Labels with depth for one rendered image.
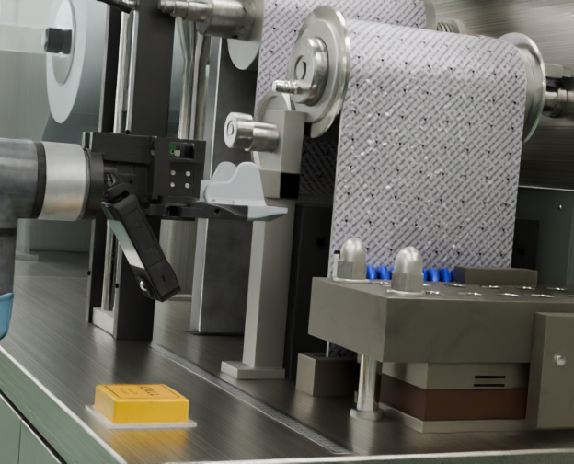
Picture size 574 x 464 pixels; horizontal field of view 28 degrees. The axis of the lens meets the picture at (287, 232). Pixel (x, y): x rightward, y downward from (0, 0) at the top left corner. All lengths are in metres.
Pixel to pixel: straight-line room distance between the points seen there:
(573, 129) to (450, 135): 0.19
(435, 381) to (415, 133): 0.31
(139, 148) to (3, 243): 0.16
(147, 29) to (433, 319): 0.62
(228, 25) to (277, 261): 0.35
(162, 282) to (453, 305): 0.29
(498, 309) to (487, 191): 0.25
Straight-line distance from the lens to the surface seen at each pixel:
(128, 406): 1.05
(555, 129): 1.47
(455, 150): 1.32
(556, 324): 1.14
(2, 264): 1.10
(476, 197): 1.34
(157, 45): 1.52
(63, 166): 1.11
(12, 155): 1.10
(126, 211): 1.13
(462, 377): 1.13
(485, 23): 1.63
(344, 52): 1.25
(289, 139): 1.30
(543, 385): 1.15
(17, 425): 1.46
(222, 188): 1.16
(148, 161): 1.15
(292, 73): 1.31
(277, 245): 1.31
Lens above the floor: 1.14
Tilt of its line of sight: 3 degrees down
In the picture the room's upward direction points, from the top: 4 degrees clockwise
